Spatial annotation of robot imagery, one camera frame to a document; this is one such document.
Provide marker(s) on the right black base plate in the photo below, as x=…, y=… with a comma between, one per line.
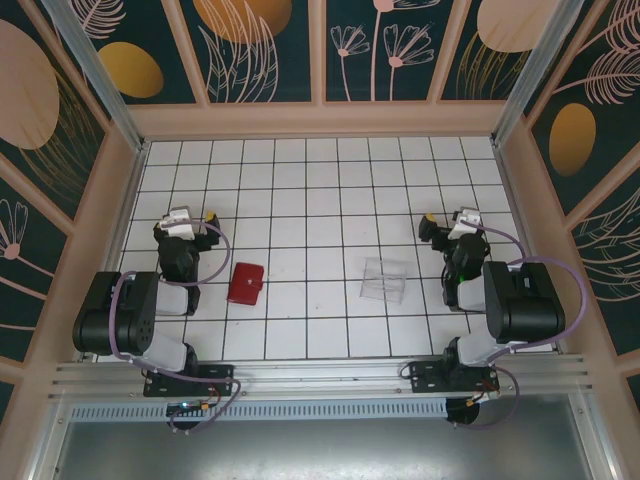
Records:
x=425, y=376

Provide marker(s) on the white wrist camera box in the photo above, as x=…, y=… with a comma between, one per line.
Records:
x=177, y=224
x=466, y=222

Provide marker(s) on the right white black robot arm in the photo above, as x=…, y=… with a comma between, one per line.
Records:
x=525, y=305

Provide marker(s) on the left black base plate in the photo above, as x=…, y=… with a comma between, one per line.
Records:
x=215, y=376

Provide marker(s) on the small green circuit board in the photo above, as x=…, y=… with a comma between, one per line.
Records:
x=189, y=407

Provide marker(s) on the aluminium mounting rail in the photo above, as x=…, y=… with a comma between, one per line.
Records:
x=320, y=377

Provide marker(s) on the grey metal sheet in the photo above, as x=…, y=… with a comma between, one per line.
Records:
x=320, y=452

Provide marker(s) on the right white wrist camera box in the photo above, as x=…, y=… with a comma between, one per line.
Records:
x=466, y=222

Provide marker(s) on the red card holder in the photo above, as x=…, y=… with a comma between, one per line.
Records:
x=245, y=284

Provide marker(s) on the clear plastic box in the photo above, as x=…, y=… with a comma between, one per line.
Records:
x=383, y=280

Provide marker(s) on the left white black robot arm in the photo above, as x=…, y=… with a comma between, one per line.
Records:
x=110, y=312

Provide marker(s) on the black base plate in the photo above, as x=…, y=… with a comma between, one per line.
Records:
x=215, y=376
x=425, y=376

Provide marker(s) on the aluminium frame post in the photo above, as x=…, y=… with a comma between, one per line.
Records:
x=100, y=80
x=525, y=75

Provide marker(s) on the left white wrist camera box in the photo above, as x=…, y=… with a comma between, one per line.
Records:
x=177, y=224

